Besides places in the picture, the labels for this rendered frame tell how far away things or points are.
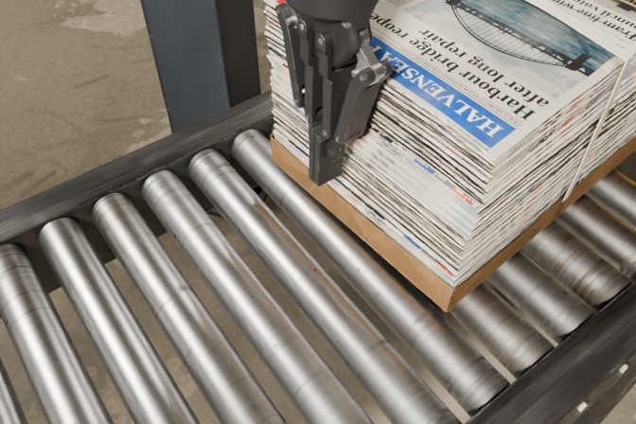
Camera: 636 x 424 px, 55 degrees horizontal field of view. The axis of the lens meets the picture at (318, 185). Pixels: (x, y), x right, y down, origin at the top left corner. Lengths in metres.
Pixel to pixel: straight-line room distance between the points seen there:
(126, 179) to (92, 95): 1.51
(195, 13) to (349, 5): 0.94
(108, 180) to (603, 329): 0.58
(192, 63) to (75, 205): 0.76
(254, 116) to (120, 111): 1.37
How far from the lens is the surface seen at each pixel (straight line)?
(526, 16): 0.63
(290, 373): 0.61
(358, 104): 0.50
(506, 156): 0.48
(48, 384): 0.65
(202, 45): 1.42
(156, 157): 0.80
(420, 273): 0.63
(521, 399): 0.62
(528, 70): 0.55
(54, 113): 2.25
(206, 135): 0.82
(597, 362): 0.66
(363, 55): 0.47
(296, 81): 0.56
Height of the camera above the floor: 1.34
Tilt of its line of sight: 47 degrees down
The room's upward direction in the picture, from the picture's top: straight up
